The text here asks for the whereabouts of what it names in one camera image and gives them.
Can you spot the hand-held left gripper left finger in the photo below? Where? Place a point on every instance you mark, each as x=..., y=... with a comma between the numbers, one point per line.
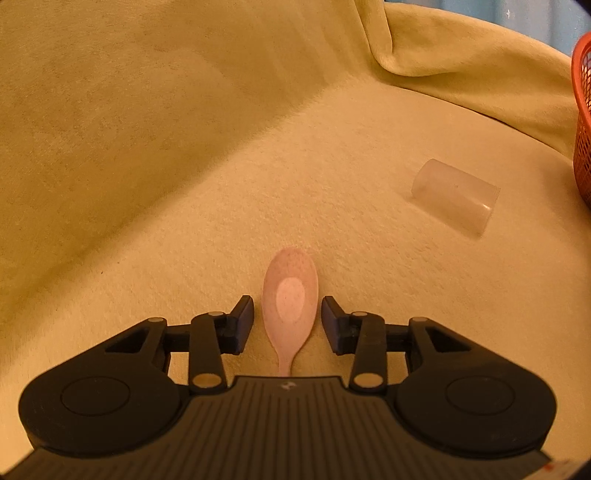
x=244, y=319

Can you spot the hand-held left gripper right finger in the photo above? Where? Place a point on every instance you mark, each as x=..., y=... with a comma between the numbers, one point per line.
x=330, y=319

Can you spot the pink plastic spoon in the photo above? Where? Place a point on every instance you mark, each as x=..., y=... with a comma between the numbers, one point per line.
x=288, y=295

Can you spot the orange mesh plastic basket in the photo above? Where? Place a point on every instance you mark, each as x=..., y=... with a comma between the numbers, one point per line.
x=582, y=138

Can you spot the clear plastic cup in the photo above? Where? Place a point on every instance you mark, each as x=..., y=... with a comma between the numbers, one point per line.
x=452, y=194

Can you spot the yellow fleece blanket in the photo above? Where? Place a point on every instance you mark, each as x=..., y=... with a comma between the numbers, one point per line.
x=138, y=161

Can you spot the blue star-print curtain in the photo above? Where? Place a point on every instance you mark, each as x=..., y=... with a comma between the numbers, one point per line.
x=545, y=18

